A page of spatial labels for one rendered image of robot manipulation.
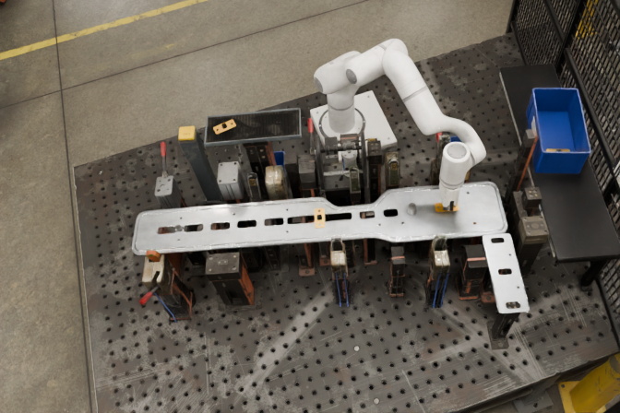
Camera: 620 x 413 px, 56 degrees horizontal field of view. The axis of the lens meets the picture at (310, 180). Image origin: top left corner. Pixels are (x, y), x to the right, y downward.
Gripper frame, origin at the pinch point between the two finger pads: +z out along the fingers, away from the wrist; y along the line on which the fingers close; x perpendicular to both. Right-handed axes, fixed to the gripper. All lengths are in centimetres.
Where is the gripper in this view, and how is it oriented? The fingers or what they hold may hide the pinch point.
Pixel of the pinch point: (447, 203)
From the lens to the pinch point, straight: 215.3
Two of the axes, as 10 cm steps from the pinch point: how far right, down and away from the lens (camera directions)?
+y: 0.3, 8.3, -5.6
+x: 9.9, -0.8, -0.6
